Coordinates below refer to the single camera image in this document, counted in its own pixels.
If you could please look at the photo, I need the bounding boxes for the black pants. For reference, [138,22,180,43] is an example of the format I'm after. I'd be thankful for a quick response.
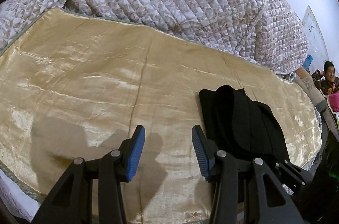
[199,85,290,164]

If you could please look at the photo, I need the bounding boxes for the golden satin bed cover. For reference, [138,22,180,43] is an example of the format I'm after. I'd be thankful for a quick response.
[1,9,322,223]

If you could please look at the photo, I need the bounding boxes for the pink cloth item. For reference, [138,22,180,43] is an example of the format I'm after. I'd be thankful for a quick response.
[328,92,339,113]

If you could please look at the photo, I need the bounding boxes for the beige sofa armrest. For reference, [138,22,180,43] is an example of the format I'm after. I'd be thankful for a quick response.
[294,67,338,139]

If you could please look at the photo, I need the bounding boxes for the seated person in background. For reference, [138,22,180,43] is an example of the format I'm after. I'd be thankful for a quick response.
[311,61,339,96]

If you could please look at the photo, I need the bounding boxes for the blue small object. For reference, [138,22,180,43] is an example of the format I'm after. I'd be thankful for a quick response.
[302,55,313,70]

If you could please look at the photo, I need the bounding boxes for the floral quilted comforter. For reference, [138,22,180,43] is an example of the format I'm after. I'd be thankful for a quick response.
[1,0,309,74]

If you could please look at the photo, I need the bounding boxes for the white wall poster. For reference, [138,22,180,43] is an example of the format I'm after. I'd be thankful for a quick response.
[302,5,329,65]

